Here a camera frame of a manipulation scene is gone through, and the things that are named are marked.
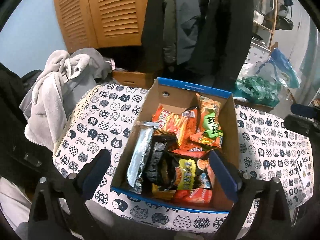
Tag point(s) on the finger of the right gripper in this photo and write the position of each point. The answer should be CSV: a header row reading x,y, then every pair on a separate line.
x,y
302,126
306,111

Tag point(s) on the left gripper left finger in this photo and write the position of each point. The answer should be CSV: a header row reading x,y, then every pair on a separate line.
x,y
58,206

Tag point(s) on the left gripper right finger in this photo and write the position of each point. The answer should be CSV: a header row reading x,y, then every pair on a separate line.
x,y
272,219

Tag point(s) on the orange green seaweed cracker bag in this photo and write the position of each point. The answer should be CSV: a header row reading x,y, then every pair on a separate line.
x,y
210,131

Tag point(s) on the cat pattern tablecloth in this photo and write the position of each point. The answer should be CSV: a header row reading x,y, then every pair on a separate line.
x,y
105,117

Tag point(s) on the blue ziplock bag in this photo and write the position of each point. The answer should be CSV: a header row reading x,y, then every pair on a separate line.
x,y
277,68

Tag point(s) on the green plastic bag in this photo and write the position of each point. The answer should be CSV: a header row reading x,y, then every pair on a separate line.
x,y
258,90

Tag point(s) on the orange striped snack bag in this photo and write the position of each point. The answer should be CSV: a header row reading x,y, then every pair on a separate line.
x,y
198,197

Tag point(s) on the white fleece blanket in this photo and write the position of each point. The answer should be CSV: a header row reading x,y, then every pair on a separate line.
x,y
47,115

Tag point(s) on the black yellow snack bag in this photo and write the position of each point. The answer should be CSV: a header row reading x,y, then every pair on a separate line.
x,y
183,173

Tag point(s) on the silver foil snack bag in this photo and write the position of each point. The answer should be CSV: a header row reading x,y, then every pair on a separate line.
x,y
140,155

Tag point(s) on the blue cardboard box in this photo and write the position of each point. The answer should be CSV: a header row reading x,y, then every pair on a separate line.
x,y
177,96

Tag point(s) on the orange chip bag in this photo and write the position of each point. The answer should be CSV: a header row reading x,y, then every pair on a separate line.
x,y
182,125

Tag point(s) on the wooden shelf rack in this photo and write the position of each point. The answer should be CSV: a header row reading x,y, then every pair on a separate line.
x,y
268,17

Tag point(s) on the dark hanging jackets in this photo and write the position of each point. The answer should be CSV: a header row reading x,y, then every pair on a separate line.
x,y
199,41

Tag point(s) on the grey clothing pile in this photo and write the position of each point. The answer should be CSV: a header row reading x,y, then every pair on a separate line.
x,y
101,66

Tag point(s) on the wooden louvered cabinet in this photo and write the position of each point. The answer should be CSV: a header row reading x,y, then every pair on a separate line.
x,y
100,23

